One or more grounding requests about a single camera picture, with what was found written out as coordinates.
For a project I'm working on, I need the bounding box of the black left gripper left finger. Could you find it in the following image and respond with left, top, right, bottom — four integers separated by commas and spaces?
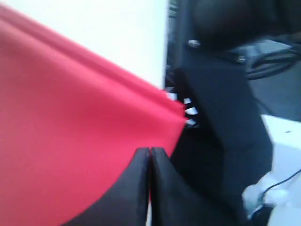
64, 147, 150, 226

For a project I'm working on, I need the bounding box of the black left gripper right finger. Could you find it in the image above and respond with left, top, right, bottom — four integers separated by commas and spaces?
150, 147, 247, 226

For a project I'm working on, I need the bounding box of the red tablecloth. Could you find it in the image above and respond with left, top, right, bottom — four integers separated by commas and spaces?
0, 5, 186, 226

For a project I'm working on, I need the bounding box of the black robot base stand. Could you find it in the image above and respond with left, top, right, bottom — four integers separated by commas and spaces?
169, 0, 301, 226

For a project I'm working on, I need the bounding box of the black cable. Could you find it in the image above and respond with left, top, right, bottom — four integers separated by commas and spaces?
249, 168, 301, 212

